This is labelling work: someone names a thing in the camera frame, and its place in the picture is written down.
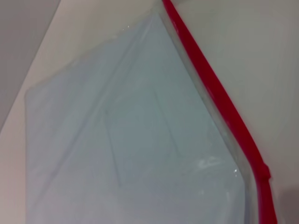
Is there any clear document bag red zipper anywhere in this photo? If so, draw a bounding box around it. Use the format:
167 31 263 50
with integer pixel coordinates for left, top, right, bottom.
0 0 278 224

